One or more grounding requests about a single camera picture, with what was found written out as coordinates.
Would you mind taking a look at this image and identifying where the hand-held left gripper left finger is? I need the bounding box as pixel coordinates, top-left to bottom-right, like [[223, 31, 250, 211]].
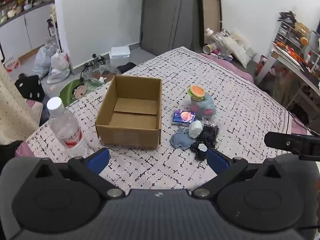
[[34, 148, 125, 200]]

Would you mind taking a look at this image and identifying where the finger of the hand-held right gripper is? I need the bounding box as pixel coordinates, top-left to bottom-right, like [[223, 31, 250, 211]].
[[264, 131, 320, 161]]

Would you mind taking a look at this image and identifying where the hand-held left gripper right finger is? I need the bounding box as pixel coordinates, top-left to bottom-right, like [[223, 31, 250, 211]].
[[191, 148, 285, 199]]

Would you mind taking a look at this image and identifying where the black sparkly pouch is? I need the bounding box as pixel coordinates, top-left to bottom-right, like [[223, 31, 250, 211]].
[[197, 124, 219, 147]]

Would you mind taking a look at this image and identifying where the brown cardboard box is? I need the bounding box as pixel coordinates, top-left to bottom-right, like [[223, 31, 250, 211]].
[[95, 75, 163, 151]]

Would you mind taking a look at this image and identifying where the white soft roll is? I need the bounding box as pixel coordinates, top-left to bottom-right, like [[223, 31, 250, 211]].
[[188, 120, 203, 139]]

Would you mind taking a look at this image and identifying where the denim heart plush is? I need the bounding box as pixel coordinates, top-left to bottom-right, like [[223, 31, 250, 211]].
[[170, 127, 198, 151]]

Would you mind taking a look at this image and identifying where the grey-blue plush toy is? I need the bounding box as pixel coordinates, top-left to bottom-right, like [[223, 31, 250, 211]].
[[191, 94, 217, 119]]

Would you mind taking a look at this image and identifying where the blue tissue pack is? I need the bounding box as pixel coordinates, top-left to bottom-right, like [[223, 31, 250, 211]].
[[172, 110, 196, 126]]

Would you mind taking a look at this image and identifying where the burger plush toy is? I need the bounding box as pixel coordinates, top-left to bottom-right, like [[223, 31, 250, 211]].
[[188, 85, 206, 102]]

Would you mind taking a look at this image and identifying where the clear water bottle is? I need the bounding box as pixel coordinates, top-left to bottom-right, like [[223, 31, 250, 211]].
[[47, 97, 88, 158]]

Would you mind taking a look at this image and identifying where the green round cartoon mat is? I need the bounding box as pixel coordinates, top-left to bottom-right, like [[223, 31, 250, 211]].
[[60, 78, 88, 107]]

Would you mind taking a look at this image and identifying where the white desk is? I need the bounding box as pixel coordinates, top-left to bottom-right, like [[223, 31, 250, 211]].
[[254, 44, 320, 110]]

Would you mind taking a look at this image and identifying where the white flat panel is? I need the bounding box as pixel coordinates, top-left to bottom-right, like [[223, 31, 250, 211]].
[[229, 32, 253, 68]]

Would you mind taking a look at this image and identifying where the black spotted bag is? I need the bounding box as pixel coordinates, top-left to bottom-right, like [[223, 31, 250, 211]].
[[14, 73, 46, 101]]

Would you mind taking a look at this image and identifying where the cream dotted cloth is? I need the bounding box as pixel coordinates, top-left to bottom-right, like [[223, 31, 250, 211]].
[[0, 62, 41, 146]]

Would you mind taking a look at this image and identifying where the drawer shelf unit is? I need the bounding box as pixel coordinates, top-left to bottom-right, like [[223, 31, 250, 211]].
[[272, 12, 314, 57]]

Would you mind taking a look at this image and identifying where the white foam box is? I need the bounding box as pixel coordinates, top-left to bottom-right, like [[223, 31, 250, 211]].
[[110, 46, 131, 67]]

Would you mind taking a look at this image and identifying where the grey plastic bag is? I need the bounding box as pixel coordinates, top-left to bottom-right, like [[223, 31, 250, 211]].
[[32, 45, 54, 80]]

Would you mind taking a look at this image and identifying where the red and white snack bag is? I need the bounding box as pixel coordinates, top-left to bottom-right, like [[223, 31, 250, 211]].
[[2, 56, 21, 72]]

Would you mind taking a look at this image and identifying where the black framed board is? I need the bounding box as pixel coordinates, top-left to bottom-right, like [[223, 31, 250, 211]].
[[197, 0, 223, 48]]

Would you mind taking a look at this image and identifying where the white cabinet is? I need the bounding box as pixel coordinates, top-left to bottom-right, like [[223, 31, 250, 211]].
[[0, 2, 57, 61]]

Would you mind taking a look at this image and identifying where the grey wardrobe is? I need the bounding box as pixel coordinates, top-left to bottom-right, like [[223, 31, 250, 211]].
[[139, 0, 202, 57]]

